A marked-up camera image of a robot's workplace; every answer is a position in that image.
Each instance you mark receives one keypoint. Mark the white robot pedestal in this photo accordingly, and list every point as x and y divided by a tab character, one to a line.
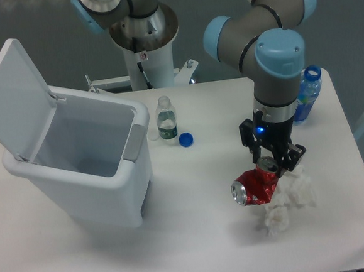
147	70

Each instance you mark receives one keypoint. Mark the crushed red soda can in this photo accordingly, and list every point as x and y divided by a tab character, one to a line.
256	187

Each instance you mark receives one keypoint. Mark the blue plastic bottle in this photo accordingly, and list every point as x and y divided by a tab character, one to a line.
310	86

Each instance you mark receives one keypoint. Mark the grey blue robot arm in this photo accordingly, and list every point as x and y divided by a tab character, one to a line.
262	45

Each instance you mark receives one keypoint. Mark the clear green-label water bottle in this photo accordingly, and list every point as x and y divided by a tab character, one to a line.
166	120

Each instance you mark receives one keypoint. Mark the small crumpled white tissue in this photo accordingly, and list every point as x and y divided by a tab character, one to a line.
274	219

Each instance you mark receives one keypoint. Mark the large crumpled white tissue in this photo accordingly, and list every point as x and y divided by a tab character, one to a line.
294	188

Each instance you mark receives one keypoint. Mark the blue bottle cap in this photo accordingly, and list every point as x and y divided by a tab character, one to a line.
186	139

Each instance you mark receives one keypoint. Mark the white trash can lid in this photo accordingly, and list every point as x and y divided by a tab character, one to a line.
27	105

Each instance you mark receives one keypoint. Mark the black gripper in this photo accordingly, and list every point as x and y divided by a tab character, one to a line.
257	133

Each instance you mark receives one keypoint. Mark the white bottle cap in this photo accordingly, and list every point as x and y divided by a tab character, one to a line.
152	136

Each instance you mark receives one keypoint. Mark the white trash can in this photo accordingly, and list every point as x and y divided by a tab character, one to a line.
94	162

